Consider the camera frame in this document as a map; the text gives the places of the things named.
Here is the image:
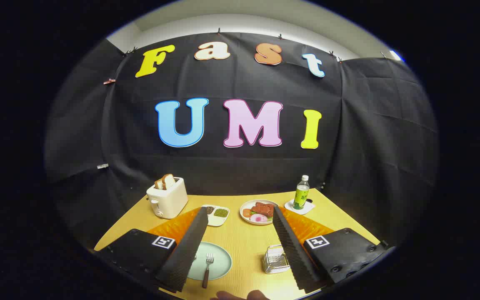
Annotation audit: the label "light green plate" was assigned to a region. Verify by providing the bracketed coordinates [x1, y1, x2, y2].
[187, 242, 233, 281]

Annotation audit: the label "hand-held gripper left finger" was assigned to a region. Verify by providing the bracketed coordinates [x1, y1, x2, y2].
[94, 206, 209, 293]

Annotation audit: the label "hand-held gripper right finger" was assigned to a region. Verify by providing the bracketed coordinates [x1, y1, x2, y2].
[272, 205, 390, 293]

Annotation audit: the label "fork with brown handle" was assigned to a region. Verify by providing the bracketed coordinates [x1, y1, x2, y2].
[202, 253, 215, 289]

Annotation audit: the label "green label drink bottle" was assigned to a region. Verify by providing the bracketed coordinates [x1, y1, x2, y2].
[293, 175, 310, 210]

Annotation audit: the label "white divided bean tray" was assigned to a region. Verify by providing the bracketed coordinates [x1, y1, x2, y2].
[201, 205, 230, 227]

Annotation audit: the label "perforated metal basket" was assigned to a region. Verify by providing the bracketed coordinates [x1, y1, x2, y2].
[263, 245, 290, 274]

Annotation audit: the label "white food plate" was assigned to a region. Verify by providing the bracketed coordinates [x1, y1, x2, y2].
[239, 200, 279, 225]

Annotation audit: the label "brown meat slices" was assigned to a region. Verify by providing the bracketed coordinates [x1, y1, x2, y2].
[252, 202, 275, 217]

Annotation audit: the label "white square coaster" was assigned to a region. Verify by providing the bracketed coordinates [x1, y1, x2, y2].
[284, 199, 315, 215]

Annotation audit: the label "white toaster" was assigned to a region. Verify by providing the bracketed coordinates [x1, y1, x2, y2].
[146, 177, 188, 219]

